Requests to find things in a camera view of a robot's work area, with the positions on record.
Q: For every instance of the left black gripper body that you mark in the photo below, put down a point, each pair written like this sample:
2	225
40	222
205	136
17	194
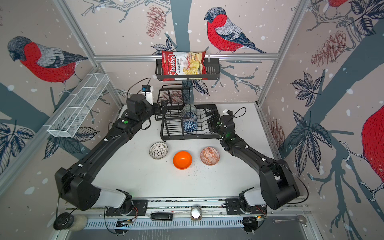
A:
155	109

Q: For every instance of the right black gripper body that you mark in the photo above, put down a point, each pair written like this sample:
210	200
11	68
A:
218	123

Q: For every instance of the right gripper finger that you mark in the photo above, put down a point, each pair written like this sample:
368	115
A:
212	124
212	114

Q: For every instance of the dark blue patterned bowl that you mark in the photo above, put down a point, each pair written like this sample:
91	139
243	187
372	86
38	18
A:
190	126

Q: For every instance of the grey green patterned bowl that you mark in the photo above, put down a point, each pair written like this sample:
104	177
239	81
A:
189	108

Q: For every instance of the black wire dish rack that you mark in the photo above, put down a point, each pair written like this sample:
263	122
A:
172	122

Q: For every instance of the white brown patterned bowl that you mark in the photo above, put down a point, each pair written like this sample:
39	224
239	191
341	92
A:
158	150

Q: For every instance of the orange plastic bowl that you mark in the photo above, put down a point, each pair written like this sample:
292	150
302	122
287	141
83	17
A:
182	160

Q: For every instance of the blue white rimmed bowl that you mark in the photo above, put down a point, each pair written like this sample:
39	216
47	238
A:
190	115

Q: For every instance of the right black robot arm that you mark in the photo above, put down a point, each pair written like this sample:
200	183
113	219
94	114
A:
277	184

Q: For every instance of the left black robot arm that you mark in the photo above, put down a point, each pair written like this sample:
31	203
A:
75	183

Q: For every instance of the red white patterned bowl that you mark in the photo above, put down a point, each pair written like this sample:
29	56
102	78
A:
209	156

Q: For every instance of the red cassava chips bag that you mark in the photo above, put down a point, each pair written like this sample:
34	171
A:
182	63

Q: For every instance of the silver round button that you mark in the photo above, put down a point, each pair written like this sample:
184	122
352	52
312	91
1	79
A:
196	213

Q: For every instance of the small black box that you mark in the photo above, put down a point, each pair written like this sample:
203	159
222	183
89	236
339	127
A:
161	217

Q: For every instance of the metal spoon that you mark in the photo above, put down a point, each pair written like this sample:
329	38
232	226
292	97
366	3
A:
299	218

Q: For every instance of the black round knob device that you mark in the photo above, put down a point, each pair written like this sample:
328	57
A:
67	221

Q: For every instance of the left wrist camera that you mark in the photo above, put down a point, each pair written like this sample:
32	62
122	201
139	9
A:
147	91

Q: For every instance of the black wall shelf basket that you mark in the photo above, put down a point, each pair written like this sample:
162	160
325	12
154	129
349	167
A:
212	66

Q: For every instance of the white wire wall basket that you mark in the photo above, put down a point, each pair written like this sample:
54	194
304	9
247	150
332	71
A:
71	118

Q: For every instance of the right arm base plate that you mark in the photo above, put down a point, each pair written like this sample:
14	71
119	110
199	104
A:
239	206

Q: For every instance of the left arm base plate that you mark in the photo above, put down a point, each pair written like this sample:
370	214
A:
141	207

